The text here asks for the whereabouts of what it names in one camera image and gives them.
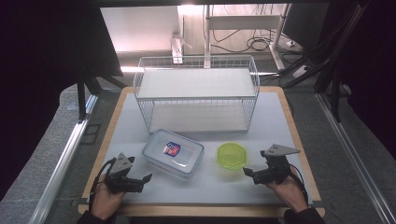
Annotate hand-held gripper cable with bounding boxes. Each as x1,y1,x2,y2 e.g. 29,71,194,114
88,157,117,213
289,163,310,205

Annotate aluminium rail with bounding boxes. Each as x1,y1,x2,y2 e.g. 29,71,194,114
315,92,396,224
28,93,99,224

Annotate black floor cables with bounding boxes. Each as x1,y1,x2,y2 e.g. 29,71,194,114
210,28,283,54

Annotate white power strip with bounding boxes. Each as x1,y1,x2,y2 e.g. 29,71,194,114
292,64,310,79

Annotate white desk frame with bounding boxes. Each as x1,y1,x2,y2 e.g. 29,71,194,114
203,3,292,72

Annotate white cabinet panel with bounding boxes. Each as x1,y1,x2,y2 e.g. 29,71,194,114
99,5,181,53

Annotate white wire shelf rack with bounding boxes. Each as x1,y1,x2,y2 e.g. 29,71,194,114
133,55,262,135

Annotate person's right hand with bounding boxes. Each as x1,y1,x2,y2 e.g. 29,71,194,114
265,167,310,215

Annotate black metal stand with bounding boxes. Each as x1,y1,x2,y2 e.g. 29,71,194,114
279,1,373,123

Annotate dark monitor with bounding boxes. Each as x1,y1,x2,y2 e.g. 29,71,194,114
282,3,332,50

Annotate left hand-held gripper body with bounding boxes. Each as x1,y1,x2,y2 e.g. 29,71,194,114
104,152,146,194

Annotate black tripod stand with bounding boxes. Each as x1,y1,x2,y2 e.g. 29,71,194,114
76,69,127,123

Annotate green lidded round container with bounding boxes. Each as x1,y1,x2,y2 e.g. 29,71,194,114
216,142,249,171

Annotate person's left hand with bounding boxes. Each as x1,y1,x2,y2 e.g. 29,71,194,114
91,181,126,221

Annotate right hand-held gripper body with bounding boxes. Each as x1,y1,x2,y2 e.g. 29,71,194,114
251,143,302,187

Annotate clear rectangular lidded container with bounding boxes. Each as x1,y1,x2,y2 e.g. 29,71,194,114
142,128,205,181

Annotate right hand-held gripper cable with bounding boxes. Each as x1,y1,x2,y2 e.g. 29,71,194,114
289,163,310,205

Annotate left hand-held gripper cable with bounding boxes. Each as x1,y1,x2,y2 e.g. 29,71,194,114
88,157,117,213

